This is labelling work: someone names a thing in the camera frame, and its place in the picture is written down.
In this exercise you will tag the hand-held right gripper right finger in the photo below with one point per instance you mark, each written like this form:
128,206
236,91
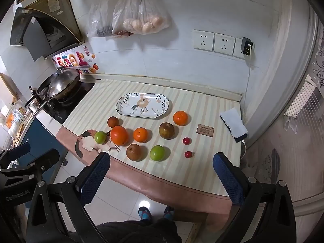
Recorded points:
227,179

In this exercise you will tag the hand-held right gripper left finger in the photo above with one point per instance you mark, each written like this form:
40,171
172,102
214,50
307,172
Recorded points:
96,176

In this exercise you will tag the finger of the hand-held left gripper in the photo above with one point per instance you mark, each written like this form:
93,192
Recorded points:
44,158
21,149

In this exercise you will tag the green apple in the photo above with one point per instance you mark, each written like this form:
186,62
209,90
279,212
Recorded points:
100,137
157,153

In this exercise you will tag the large orange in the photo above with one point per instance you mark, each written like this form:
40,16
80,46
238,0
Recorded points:
119,135

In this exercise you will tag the red cherry tomato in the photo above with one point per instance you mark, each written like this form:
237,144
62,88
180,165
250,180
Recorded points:
188,154
186,140

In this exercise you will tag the small dark brown fruit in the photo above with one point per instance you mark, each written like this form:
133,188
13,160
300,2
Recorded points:
113,121

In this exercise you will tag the brown green round fruit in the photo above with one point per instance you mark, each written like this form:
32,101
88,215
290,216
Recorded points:
166,130

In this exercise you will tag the oval floral ceramic plate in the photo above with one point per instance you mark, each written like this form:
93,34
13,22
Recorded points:
151,103

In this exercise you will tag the blue kitchen cabinet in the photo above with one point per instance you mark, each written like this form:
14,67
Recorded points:
43,136

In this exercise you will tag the cluttered kitchen utensils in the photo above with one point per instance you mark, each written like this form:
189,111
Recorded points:
12,124

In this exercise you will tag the dark power bank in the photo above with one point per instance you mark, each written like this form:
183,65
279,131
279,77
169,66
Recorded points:
239,138

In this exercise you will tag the black glass stove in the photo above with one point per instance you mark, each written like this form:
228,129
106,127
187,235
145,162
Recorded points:
63,108

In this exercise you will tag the brown label patch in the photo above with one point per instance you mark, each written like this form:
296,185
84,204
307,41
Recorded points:
206,130

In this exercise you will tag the blue slipper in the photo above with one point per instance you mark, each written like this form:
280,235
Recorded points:
168,212
144,214

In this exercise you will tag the wooden cutting board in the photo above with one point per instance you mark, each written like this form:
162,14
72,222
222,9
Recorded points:
8,86

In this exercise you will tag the person's dark trousers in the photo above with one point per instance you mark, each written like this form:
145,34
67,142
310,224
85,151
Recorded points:
131,232

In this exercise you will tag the steel wok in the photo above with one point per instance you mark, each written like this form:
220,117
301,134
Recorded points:
70,88

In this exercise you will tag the steel wok lid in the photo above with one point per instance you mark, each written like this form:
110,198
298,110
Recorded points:
63,81

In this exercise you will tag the white radiator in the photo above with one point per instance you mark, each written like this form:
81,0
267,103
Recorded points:
306,98

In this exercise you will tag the black range hood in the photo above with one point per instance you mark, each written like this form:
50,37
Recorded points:
38,35

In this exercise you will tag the black plug charger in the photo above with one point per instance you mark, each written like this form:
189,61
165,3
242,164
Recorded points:
246,46

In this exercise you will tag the floral window film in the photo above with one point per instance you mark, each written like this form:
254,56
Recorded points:
319,65

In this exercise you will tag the clear bag with dark contents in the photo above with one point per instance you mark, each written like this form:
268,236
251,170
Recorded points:
101,17

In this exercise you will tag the clear bag of eggs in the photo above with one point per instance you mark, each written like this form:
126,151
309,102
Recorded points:
141,17

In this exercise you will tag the colourful wall stickers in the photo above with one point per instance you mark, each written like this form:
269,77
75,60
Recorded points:
68,60

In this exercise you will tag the white wall outlet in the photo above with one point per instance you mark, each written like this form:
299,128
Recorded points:
224,44
237,52
203,40

